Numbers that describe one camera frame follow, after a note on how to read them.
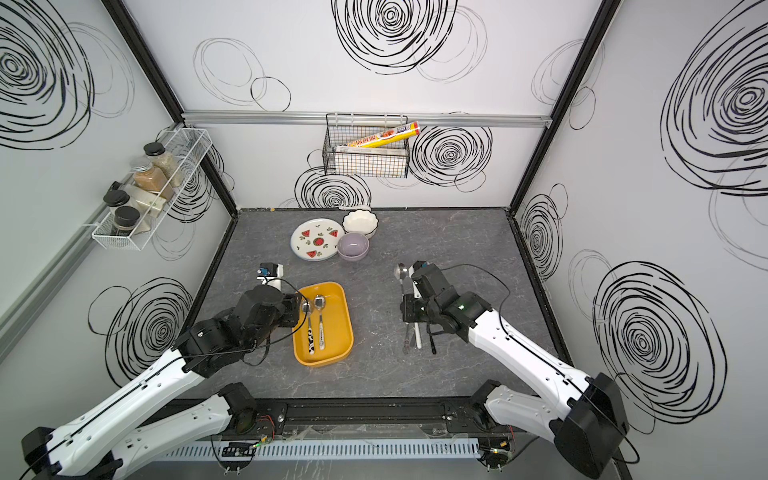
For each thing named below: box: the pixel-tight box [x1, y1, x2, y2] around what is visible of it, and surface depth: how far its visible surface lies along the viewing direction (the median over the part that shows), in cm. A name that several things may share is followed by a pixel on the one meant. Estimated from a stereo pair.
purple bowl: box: [337, 233, 370, 262], surface depth 107 cm
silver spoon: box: [314, 294, 326, 351], surface depth 94 cm
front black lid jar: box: [112, 206, 140, 236], surface depth 64 cm
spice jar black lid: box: [143, 142, 182, 187], surface depth 76 cm
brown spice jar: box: [130, 156, 173, 199], surface depth 72 cm
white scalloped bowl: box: [342, 209, 379, 239], surface depth 117 cm
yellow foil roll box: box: [347, 121, 421, 148], surface depth 91 cm
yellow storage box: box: [292, 282, 354, 368], surface depth 88 cm
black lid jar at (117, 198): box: [103, 190, 135, 212], surface depth 64 cm
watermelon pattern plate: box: [290, 218, 345, 262], surface depth 113 cm
